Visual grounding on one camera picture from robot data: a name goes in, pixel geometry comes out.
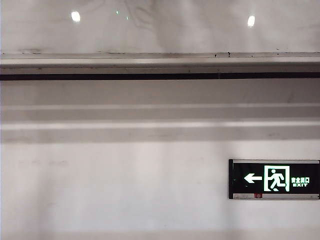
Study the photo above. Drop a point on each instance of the aluminium whiteboard tray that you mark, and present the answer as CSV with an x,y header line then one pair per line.
x,y
150,65

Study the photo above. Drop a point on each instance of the white whiteboard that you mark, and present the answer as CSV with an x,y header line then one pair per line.
x,y
212,32

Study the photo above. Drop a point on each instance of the green black exit sign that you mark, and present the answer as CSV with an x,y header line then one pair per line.
x,y
250,170

